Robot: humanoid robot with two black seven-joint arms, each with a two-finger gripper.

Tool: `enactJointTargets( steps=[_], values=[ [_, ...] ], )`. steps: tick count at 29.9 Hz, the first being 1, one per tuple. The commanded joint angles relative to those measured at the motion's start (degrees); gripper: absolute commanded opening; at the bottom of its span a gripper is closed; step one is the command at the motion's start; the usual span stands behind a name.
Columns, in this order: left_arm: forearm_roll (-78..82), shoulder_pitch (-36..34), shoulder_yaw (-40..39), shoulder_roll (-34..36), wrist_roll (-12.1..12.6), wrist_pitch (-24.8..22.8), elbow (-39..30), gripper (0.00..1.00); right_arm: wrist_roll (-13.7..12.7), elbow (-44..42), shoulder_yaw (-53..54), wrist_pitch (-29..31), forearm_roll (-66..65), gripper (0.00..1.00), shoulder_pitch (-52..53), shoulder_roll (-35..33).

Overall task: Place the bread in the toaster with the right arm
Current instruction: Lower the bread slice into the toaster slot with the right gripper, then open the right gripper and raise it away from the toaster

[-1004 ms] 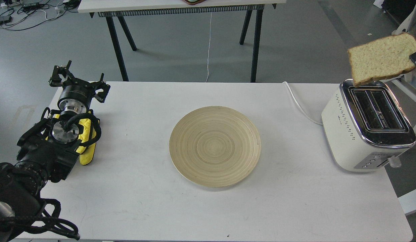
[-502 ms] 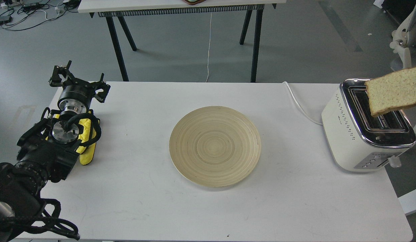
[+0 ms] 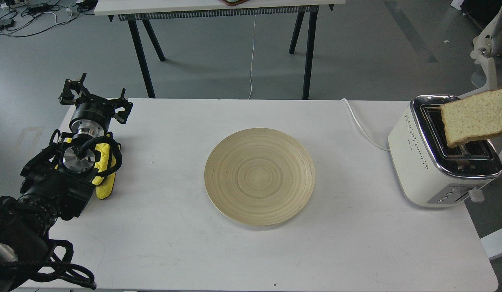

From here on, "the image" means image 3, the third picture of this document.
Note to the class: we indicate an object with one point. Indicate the round wooden plate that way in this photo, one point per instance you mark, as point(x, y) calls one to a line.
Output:
point(259, 177)

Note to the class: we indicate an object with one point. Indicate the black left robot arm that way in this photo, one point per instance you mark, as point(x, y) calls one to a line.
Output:
point(58, 184)

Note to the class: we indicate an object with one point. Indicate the white background table black legs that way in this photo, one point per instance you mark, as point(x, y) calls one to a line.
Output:
point(133, 11)

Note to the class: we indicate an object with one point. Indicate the white chair frame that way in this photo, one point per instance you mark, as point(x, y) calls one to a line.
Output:
point(487, 52)

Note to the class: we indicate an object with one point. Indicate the white chrome toaster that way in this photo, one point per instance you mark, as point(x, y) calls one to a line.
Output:
point(430, 173)

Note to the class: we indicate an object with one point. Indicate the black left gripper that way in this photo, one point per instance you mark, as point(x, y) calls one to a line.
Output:
point(93, 114)

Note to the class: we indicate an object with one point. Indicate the yellow cloth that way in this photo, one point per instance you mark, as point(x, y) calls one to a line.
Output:
point(104, 185)

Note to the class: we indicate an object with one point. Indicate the slice of bread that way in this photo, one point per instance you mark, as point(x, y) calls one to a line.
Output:
point(476, 117)

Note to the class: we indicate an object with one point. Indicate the brown object on background table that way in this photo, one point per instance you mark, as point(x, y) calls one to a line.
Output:
point(233, 2)

